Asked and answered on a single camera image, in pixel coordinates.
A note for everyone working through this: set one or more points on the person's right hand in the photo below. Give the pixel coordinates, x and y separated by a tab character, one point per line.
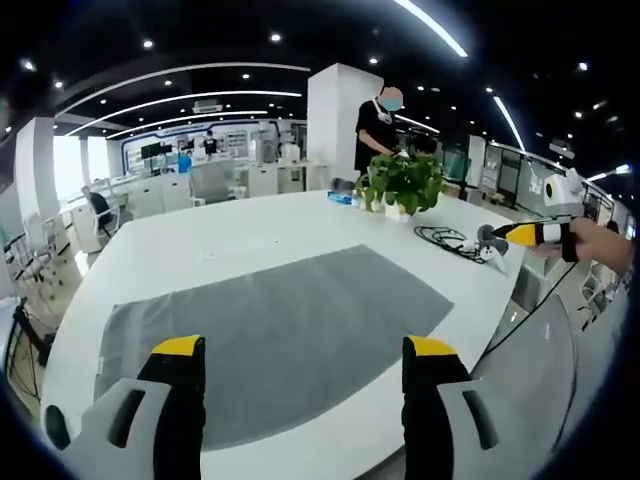
602	245

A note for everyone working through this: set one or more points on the green potted plant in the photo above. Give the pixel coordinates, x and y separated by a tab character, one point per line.
407	182

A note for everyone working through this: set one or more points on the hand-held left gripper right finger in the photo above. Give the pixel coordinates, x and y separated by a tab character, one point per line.
430	400

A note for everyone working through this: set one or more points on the white table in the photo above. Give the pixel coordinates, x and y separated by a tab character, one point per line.
200	240

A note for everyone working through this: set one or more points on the grey towel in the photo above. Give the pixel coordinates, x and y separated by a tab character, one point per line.
280	320

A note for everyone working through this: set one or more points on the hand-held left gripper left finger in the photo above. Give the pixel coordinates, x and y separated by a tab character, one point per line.
175	400

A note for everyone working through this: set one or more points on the black tripod stand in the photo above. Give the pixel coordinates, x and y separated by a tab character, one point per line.
30	345

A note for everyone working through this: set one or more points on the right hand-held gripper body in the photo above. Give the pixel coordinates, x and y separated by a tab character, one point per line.
567	197

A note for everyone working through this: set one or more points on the black office chair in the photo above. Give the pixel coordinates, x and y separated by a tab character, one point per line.
100	207

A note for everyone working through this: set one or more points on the person's grey clothing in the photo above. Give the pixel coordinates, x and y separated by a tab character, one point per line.
530	380

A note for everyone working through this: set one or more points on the white mesh office chair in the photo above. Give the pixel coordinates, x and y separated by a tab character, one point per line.
42	245

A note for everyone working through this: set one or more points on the blue tissue packet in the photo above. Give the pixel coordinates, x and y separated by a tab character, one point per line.
341	197

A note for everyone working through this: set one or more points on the white grey handheld controller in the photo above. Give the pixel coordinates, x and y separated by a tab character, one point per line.
492	245

